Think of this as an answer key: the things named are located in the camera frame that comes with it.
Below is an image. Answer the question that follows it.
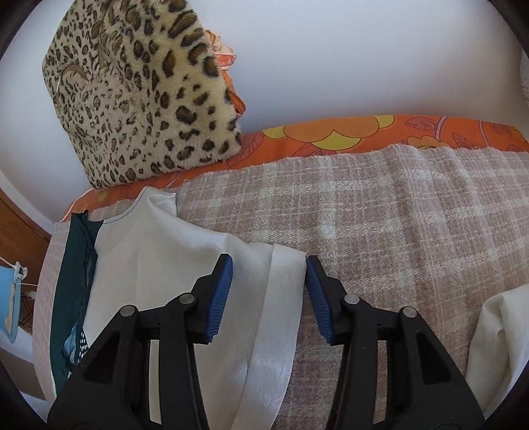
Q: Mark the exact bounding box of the beige plaid blanket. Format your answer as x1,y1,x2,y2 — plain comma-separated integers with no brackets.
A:
32,145,529,430

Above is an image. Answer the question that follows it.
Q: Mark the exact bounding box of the leopard print pillow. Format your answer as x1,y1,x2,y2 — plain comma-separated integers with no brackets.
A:
42,0,244,191

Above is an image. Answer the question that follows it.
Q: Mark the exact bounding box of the light blue object with tag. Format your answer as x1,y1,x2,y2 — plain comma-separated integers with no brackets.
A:
0,261,29,345

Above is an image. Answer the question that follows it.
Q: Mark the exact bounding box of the wooden furniture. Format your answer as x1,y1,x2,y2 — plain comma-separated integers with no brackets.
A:
0,188,53,331

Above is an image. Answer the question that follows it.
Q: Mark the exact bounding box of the teal and white printed garment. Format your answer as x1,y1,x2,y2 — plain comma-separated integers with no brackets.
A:
49,188,307,430

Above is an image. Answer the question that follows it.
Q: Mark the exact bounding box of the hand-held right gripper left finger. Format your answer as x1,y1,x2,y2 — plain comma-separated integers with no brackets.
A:
47,253,234,430

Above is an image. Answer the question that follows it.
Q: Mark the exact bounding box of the white cloth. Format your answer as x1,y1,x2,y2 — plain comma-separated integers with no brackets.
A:
466,284,529,419

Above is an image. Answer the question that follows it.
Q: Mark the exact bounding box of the orange ruffled cloth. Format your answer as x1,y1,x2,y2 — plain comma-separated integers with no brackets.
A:
204,28,247,115

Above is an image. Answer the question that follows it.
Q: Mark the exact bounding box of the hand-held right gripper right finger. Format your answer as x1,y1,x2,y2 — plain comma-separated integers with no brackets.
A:
305,255,485,430

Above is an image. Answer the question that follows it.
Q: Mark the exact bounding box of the orange floral bed sheet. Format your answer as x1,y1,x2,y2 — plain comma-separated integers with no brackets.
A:
62,114,529,220

